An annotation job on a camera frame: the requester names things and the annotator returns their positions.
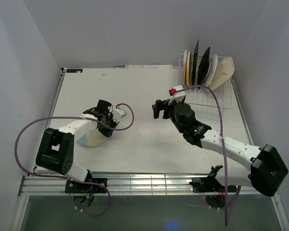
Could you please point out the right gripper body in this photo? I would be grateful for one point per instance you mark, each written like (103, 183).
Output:
(169, 109)

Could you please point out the cream floral square plate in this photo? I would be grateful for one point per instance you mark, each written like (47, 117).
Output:
(194, 68)

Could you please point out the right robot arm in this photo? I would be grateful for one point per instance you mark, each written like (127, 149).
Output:
(262, 167)

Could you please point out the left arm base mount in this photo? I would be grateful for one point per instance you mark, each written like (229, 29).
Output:
(96, 186)

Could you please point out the black floral square plate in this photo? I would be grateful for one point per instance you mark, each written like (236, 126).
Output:
(203, 66)

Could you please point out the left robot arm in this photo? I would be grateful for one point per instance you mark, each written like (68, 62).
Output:
(56, 150)

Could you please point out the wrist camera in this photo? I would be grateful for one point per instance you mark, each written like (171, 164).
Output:
(118, 113)
(177, 94)

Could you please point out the blue label sticker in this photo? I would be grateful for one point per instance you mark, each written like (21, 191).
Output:
(74, 70)

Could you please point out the aluminium frame rail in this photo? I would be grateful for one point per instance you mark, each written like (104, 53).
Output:
(117, 184)

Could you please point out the yellow cream round plate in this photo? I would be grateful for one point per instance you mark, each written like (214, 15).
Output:
(188, 69)

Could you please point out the blue cream round plate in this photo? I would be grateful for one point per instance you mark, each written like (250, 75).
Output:
(92, 139)

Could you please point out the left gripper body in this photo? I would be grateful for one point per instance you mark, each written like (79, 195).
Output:
(110, 121)

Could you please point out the paper sheets at back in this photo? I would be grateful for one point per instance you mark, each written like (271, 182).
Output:
(149, 66)

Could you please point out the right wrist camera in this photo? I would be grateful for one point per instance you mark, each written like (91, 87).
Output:
(177, 94)

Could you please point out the white wire dish rack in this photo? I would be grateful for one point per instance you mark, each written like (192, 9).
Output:
(201, 100)

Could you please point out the orange woven square plate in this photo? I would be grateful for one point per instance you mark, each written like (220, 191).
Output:
(224, 71)

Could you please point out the green rimmed white plate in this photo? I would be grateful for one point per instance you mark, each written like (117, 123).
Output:
(212, 68)

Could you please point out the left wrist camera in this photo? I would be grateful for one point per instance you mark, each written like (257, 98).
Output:
(118, 113)

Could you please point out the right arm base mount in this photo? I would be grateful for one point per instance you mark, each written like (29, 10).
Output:
(208, 183)

